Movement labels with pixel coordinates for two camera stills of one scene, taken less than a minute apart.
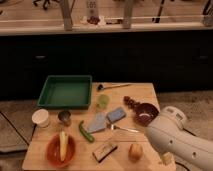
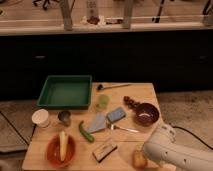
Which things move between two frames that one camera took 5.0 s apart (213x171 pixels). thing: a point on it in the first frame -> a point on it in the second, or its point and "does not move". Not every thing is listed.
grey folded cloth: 97,123 does not move
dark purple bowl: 145,113 does not move
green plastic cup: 103,101 does not move
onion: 135,152 -> 139,159
